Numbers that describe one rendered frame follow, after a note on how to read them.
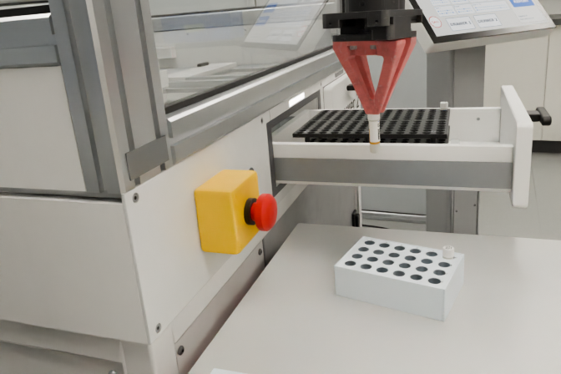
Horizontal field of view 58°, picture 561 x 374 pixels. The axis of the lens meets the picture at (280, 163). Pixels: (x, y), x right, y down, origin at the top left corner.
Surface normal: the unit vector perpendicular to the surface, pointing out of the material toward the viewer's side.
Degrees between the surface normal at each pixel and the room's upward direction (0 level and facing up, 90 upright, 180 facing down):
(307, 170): 90
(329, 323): 0
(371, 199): 90
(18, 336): 90
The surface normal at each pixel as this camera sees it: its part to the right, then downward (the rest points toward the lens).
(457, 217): 0.46, 0.22
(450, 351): -0.08, -0.95
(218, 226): -0.33, 0.29
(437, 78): -0.88, 0.20
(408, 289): -0.53, 0.29
